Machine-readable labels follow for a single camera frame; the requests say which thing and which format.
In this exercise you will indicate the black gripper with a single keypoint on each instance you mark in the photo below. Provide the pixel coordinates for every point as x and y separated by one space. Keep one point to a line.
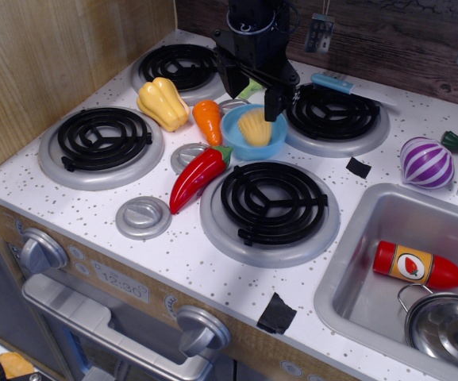
259 56

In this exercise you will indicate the red toy chili pepper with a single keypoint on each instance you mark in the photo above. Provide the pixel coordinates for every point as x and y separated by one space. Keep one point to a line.
203 169

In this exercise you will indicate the right silver oven knob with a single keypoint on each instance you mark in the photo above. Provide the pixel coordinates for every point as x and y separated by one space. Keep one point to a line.
201 330

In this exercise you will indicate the blue handled toy knife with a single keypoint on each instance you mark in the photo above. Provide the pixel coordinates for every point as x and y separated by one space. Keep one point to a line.
350 88

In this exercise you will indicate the black tape piece small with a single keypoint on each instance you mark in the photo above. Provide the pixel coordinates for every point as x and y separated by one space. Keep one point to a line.
358 168

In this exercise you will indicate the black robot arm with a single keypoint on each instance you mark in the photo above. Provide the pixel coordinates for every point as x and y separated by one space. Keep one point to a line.
260 16

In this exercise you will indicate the purple striped toy onion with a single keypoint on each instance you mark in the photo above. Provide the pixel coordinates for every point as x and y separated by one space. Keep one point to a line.
426 163

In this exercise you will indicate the orange object bottom left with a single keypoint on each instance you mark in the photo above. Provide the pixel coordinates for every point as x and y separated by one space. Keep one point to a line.
15 365

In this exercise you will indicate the small steel pot with lid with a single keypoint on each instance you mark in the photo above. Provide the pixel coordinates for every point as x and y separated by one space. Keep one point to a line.
431 324

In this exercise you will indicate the yellow toy corn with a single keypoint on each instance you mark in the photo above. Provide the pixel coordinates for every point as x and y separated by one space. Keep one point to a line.
254 128

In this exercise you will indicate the black burner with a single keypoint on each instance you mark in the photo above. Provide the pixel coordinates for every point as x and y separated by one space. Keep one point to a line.
101 148
192 69
270 214
327 123

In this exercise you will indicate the back right black burner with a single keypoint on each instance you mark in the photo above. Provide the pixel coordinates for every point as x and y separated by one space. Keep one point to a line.
327 123

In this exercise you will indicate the silver oven door handle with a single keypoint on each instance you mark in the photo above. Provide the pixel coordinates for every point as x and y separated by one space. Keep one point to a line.
94 348

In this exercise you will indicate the red toy ketchup bottle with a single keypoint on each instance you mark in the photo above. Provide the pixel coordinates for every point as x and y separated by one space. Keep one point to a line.
415 266

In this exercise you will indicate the back left black burner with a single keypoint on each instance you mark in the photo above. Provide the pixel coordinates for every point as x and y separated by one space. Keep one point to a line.
192 69

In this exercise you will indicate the front right black burner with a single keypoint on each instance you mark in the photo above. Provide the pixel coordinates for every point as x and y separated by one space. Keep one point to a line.
270 214

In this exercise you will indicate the silver oven knob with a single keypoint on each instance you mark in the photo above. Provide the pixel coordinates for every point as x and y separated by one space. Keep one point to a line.
201 330
41 252

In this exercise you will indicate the orange toy carrot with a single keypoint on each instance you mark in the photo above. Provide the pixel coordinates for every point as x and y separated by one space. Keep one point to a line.
207 115

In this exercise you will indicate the green toy broccoli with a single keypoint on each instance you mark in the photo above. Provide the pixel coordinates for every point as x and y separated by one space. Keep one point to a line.
252 87

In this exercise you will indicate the oven clock display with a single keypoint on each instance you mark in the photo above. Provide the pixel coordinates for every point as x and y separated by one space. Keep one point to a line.
121 281

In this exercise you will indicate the hanging silver toy spatula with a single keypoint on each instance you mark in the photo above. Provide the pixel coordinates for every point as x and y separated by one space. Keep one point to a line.
320 30

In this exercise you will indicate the silver stovetop knob middle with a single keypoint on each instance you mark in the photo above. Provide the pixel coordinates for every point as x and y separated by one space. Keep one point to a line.
184 154

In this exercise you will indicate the silver toy sink basin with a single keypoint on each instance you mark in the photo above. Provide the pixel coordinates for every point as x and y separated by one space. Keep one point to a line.
362 305

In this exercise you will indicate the light blue plastic bowl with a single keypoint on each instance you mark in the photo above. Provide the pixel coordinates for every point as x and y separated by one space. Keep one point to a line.
233 137

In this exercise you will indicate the yellow toy bell pepper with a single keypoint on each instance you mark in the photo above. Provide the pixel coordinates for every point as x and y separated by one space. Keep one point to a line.
161 101

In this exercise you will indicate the silver stovetop knob behind bowl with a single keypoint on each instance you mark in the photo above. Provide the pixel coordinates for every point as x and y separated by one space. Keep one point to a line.
231 104

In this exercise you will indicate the black tape piece front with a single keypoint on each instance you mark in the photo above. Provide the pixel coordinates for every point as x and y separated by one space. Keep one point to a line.
277 316

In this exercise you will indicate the left silver oven knob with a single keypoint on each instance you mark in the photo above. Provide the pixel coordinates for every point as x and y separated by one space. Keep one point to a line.
41 252

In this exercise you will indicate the silver stovetop knob front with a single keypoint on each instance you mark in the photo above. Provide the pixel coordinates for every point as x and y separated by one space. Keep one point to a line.
143 218

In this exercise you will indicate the front left black burner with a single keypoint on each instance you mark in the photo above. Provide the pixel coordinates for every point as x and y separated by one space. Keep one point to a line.
101 148

